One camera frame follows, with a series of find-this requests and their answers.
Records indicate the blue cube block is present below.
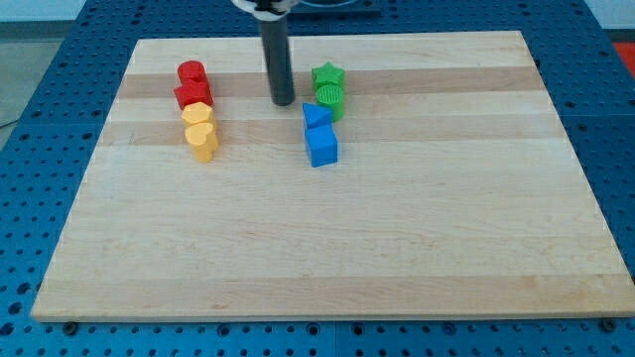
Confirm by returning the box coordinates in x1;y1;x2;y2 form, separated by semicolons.
305;125;338;168

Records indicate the blue triangle block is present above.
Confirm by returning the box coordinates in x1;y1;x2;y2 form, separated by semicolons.
303;103;332;130

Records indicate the green cylinder block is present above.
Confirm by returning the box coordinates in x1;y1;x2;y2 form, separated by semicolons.
316;84;344;122

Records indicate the wooden board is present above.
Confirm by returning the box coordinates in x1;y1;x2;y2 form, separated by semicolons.
32;31;634;322

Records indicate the green star block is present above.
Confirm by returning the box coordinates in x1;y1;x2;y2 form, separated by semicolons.
312;62;345;90

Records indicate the yellow heart block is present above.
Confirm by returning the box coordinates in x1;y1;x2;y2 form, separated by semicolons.
185;122;219;163

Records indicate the yellow hexagon block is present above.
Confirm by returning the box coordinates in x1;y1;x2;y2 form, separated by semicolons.
182;102;217;128

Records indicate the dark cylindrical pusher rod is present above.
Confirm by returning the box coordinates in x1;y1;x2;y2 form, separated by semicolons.
259;17;295;106

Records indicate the red cube block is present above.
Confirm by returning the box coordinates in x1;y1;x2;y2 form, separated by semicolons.
174;82;213;110

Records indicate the red crescent block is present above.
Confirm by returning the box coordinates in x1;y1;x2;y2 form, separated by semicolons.
177;60;208;85

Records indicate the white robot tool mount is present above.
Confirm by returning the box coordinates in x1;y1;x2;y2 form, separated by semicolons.
231;0;300;22

